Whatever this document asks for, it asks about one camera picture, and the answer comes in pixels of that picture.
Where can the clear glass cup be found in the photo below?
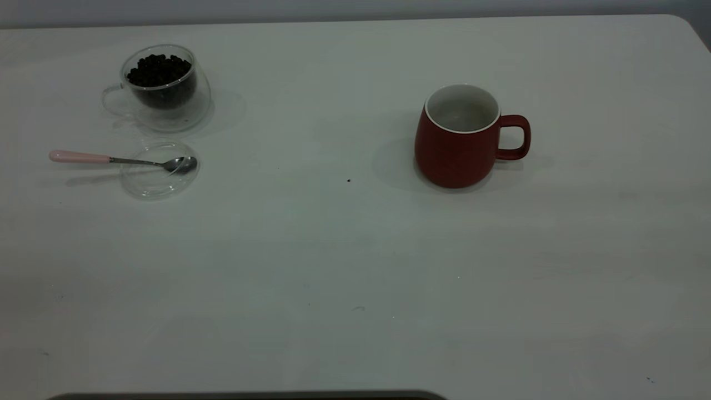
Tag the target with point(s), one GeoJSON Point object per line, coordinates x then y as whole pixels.
{"type": "Point", "coordinates": [178, 116]}

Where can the dark coffee beans pile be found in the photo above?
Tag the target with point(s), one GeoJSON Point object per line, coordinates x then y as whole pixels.
{"type": "Point", "coordinates": [161, 75]}

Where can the red ceramic mug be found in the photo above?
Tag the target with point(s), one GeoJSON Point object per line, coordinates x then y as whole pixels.
{"type": "Point", "coordinates": [452, 158]}

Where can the clear glass lid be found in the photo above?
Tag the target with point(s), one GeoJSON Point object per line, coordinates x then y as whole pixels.
{"type": "Point", "coordinates": [150, 186]}

